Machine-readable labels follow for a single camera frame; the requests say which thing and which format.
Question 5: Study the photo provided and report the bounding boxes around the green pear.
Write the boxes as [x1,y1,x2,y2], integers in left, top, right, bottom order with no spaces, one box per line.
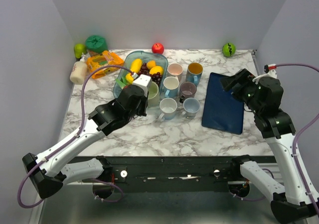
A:
[74,43,87,59]

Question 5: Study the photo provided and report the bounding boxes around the yellow mango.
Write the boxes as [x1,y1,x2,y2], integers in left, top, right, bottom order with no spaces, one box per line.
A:
[130,58,143,73]

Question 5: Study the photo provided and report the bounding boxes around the dark blue tray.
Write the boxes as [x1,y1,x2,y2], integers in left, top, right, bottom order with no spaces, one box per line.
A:
[201,72,244,134]

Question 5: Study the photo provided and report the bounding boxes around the yellow lemon right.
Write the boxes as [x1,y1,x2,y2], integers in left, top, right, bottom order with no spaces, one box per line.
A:
[149,66,164,75]

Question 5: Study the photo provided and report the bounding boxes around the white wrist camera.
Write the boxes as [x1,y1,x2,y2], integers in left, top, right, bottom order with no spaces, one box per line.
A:
[252,64,277,84]
[133,74,152,90]

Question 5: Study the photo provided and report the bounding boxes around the yellow lemon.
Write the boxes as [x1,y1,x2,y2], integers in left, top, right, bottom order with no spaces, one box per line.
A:
[149,66,164,75]
[125,73,134,84]

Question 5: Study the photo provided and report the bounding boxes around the blue butterfly mug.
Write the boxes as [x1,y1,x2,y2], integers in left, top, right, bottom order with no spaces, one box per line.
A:
[185,63,203,86]

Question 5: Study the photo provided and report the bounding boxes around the green mug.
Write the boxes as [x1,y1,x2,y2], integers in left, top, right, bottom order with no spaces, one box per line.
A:
[148,82,160,107]

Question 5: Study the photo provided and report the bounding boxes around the red dragon fruit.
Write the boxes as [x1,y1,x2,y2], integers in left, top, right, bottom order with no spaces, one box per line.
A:
[115,77,130,89]

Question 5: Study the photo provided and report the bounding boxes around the pink mug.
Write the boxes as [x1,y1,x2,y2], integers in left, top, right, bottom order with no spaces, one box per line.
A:
[167,63,183,81]

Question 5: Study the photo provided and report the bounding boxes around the orange snack bag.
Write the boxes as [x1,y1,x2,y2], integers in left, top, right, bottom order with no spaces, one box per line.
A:
[86,51,124,79]

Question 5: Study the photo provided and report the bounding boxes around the red apple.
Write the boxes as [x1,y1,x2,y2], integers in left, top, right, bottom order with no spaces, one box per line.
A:
[152,43,164,54]

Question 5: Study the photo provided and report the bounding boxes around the light blue faceted mug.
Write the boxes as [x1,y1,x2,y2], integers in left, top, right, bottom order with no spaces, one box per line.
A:
[163,77,179,99]

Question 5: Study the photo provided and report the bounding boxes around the yellow lemon left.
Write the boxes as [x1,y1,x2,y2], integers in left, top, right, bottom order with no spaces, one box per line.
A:
[125,73,134,84]

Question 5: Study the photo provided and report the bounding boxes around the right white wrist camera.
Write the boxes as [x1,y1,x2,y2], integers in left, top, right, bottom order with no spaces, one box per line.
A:
[252,64,277,84]

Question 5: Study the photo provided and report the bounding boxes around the light blue white mug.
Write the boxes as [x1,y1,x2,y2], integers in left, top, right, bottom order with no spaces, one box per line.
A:
[159,98,177,120]

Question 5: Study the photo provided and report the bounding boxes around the green black ball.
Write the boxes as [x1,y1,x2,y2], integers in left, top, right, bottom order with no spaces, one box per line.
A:
[222,42,236,57]

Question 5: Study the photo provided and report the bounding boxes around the purple mug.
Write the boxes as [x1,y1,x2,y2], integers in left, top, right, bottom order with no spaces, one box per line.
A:
[179,82,197,103]

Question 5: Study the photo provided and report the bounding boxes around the dark purple grapes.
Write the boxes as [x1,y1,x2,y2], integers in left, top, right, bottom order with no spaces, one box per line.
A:
[138,63,164,86]

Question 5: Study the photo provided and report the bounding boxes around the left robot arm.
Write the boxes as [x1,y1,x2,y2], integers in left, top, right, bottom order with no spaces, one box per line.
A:
[22,85,148,199]

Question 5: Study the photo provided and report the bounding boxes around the clear blue fruit tray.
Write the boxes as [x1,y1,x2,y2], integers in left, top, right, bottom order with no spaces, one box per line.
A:
[124,51,168,107]

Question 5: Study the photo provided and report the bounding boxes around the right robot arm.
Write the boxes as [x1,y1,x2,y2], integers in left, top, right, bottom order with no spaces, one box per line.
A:
[220,69,319,224]

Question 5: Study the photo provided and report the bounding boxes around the grey white mug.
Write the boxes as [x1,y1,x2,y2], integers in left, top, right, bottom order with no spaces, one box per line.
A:
[182,98,200,118]

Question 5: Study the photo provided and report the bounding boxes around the black table frame rail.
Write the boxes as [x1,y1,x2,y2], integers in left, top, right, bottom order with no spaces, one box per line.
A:
[72,155,277,194]

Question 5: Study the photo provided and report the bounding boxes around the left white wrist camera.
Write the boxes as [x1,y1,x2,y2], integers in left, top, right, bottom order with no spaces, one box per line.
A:
[133,74,152,90]

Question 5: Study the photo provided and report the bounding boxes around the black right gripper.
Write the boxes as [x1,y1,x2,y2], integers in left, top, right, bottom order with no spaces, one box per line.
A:
[220,67,262,114]

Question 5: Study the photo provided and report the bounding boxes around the cream lotion bottle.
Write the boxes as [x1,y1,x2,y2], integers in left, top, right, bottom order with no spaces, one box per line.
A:
[70,54,88,85]

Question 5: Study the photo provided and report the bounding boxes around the small orange fruit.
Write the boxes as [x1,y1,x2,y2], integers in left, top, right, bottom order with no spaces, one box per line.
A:
[147,60,156,70]

